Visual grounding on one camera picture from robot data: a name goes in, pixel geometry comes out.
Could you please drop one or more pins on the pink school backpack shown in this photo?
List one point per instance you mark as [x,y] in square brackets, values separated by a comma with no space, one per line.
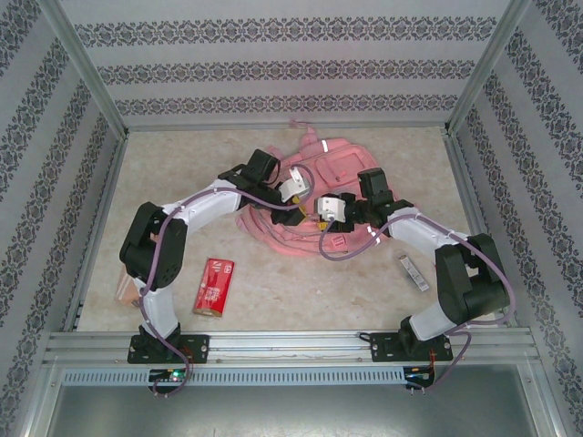
[346,159]

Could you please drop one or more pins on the grey narrow pen pack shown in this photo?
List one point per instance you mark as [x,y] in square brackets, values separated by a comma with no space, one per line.
[413,273]

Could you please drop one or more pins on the red box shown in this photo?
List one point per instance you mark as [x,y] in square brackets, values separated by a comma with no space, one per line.
[214,287]

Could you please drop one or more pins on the tan long item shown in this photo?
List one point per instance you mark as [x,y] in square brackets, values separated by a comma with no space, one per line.
[126,289]

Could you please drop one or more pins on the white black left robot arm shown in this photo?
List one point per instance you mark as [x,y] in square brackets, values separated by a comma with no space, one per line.
[205,207]

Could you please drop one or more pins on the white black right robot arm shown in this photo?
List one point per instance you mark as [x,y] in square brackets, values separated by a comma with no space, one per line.
[419,230]

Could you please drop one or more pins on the right controller circuit board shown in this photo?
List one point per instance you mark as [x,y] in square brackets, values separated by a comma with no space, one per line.
[419,375]

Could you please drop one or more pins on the controller circuit board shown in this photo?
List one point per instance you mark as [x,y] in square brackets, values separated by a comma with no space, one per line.
[175,374]
[419,375]

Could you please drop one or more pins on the grey metal tray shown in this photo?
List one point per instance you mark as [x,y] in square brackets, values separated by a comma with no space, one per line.
[291,412]

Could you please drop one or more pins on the left controller circuit board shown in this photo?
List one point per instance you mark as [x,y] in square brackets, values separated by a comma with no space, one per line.
[175,374]

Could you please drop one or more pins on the aluminium mounting rail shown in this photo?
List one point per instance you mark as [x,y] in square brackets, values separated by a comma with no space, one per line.
[291,341]

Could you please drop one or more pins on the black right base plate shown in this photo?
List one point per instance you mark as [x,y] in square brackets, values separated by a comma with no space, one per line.
[382,348]

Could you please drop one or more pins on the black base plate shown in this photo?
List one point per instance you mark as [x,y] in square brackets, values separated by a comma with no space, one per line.
[196,348]
[382,348]

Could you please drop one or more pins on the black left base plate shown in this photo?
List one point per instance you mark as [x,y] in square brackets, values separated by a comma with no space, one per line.
[196,348]

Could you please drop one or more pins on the right aluminium frame post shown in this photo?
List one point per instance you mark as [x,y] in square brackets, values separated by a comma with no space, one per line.
[487,68]

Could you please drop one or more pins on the aluminium frame post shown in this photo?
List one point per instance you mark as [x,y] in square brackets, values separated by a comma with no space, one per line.
[487,68]
[86,68]

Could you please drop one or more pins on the left aluminium frame post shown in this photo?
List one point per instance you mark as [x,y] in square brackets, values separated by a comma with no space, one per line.
[86,68]

